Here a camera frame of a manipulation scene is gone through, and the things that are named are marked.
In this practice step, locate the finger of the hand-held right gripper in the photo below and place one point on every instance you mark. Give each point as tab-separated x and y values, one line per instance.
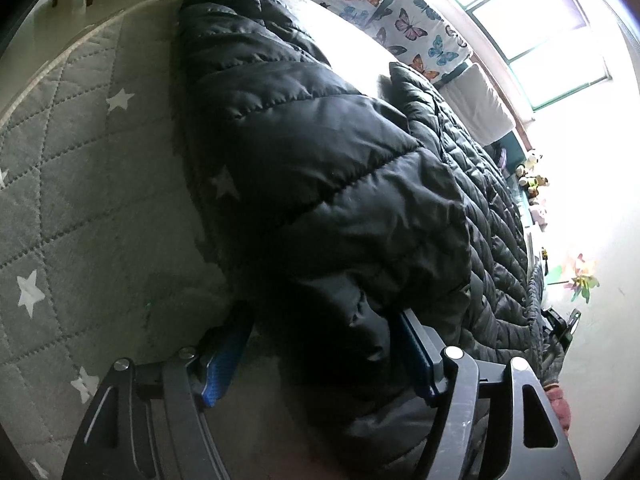
559	325

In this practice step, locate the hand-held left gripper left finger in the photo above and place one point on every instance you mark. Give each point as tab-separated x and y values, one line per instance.
225	360

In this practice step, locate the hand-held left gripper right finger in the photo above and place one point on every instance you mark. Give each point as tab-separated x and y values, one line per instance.
417	360

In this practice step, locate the black puffer jacket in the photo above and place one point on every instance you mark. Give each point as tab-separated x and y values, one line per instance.
300	160

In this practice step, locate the colourful pinwheel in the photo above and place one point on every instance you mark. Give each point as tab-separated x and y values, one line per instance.
580	272

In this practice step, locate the pink plush toy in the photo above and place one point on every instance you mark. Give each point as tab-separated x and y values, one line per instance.
540	212

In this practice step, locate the brown plush toy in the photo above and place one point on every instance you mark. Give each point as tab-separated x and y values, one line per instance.
534	182

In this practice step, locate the white plush toy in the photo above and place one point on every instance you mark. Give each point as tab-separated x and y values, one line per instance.
533	158

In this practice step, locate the blue sofa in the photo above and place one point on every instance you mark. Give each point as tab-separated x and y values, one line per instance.
512	142

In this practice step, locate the grey star quilted mattress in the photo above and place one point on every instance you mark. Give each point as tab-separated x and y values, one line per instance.
75	210

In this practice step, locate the plain white pillow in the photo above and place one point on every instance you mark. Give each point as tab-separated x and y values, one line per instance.
480	102

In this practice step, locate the green framed window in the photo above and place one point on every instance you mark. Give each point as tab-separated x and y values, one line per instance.
540	25

